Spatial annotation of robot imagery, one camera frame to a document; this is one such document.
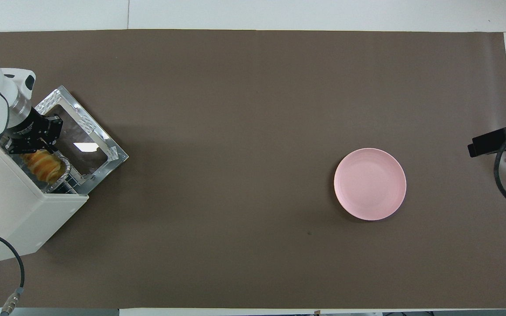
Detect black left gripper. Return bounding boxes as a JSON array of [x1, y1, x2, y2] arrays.
[[6, 107, 64, 154]]

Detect orange sliced bread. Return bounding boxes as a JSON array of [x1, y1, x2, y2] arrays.
[[20, 149, 63, 184]]

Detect aluminium foil tray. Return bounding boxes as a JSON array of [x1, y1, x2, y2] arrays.
[[20, 149, 73, 188]]

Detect glass oven door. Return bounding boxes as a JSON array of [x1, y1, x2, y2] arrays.
[[33, 86, 129, 196]]

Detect cream toaster oven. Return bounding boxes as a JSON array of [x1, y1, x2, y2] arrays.
[[0, 86, 129, 267]]

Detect pink plate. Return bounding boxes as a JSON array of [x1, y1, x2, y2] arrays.
[[334, 148, 407, 221]]

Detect brown table mat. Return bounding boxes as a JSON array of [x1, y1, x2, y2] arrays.
[[0, 29, 506, 310]]

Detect wire oven rack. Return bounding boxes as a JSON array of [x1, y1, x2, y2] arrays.
[[38, 173, 83, 194]]

